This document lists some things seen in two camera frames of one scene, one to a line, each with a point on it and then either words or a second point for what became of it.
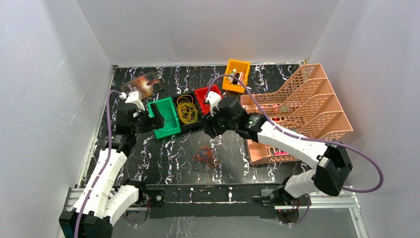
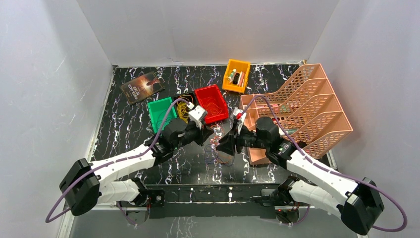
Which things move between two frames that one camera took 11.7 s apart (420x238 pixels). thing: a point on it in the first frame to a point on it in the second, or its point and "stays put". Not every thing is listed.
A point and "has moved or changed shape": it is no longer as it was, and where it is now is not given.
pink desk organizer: (303, 100) stays put
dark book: (147, 85) stays put
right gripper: (210, 121) to (228, 144)
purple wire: (202, 156) to (210, 156)
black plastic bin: (188, 115) stays put
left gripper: (146, 120) to (201, 134)
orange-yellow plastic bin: (240, 69) stays put
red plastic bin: (201, 93) stays put
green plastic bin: (166, 108) stays put
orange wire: (205, 153) has moved or changed shape
